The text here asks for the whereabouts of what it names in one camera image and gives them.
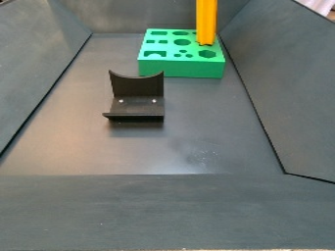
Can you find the yellow star-shaped prism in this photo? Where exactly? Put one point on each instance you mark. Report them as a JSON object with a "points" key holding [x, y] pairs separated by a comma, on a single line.
{"points": [[206, 21]]}

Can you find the black L-shaped fixture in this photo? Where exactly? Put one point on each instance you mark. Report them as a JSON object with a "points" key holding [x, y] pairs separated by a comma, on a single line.
{"points": [[138, 97]]}

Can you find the green foam shape-sorter block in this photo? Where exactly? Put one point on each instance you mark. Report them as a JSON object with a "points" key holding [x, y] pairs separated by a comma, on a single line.
{"points": [[171, 51]]}

